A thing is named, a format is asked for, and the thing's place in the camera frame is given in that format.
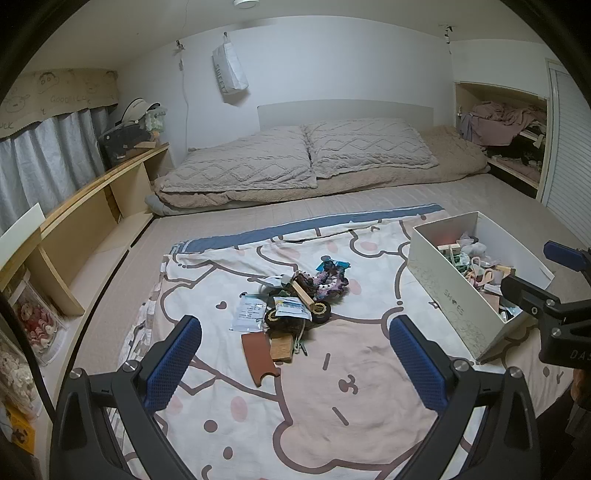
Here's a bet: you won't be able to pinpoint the pink scissors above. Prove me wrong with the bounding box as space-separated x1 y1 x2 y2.
464 268 497 291

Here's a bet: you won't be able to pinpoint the large light blue packet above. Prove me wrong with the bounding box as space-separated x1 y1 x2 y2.
273 296 311 319

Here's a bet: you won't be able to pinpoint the pink clothes pile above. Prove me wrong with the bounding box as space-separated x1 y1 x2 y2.
462 102 548 144

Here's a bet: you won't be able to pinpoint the white cardboard box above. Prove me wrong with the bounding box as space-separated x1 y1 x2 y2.
409 211 555 363

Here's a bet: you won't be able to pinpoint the brown leather card sleeve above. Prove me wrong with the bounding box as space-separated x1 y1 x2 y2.
241 331 281 387

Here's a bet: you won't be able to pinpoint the bed with beige sheet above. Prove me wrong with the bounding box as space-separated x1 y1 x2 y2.
60 173 583 480

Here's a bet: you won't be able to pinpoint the yellow book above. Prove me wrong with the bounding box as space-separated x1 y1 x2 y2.
0 401 38 455

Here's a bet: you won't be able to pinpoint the multicolour crochet piece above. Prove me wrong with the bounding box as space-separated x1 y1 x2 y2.
295 259 352 303

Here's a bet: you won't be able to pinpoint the white hanging bag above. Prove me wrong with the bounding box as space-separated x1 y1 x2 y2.
212 34 250 103

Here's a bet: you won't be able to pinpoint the grey curtain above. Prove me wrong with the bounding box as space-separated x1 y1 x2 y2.
0 105 118 236

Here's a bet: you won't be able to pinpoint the white louvered door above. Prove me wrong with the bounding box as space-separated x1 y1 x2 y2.
540 58 591 241

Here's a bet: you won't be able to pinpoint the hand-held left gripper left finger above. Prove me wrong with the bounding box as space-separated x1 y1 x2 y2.
50 315 204 480

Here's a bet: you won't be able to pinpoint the wooden block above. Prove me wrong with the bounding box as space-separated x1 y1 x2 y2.
290 281 315 312

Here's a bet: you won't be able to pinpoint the clear box red plush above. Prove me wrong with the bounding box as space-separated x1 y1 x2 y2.
14 281 68 365

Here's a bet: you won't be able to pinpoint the beige textured pillow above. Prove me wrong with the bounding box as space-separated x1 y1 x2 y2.
159 126 319 193
301 117 439 180

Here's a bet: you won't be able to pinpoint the open wardrobe shelf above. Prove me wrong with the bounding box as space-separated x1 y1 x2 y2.
455 82 550 199

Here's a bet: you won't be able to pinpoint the white and blue packet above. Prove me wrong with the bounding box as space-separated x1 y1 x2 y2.
230 295 269 332

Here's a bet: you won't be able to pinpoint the beige fleece duvet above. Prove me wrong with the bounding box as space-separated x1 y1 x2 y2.
145 124 490 217

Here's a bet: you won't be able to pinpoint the beige drawn valance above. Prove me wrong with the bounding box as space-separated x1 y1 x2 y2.
0 68 122 139

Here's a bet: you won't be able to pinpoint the white wall cable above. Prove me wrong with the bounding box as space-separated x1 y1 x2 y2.
177 41 191 151

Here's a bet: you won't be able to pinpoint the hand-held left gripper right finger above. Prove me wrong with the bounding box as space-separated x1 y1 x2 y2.
389 315 543 480

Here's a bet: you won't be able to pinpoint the dark clothes pile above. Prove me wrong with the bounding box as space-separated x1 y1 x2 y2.
485 138 543 169

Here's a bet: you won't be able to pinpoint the wooden tag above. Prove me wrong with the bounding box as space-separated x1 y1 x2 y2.
269 333 295 362

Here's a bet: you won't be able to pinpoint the black bag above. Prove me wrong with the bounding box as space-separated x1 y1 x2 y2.
99 124 153 169

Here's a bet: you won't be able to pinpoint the printed bear blanket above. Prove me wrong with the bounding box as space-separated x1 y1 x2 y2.
117 205 573 480

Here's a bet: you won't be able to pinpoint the white plastic wrap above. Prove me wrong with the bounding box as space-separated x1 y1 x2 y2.
462 235 488 259

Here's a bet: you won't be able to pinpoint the white cap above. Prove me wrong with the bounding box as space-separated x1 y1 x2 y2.
117 98 162 127

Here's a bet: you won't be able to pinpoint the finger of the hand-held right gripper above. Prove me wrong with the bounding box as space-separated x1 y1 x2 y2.
543 240 591 274
501 275 563 325

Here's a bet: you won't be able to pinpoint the bagged white plush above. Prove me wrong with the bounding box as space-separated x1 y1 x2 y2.
0 342 38 411

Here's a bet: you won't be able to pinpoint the wooden bedside shelf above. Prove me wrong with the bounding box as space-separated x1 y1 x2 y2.
0 142 171 319

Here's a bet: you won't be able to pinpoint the white card board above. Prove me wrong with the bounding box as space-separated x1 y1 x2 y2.
0 202 47 268

